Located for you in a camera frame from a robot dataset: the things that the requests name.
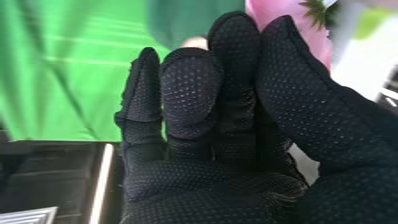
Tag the pink flower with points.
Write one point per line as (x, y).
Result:
(268, 11)

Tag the person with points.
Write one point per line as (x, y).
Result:
(184, 16)

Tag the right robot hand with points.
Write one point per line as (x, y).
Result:
(237, 166)

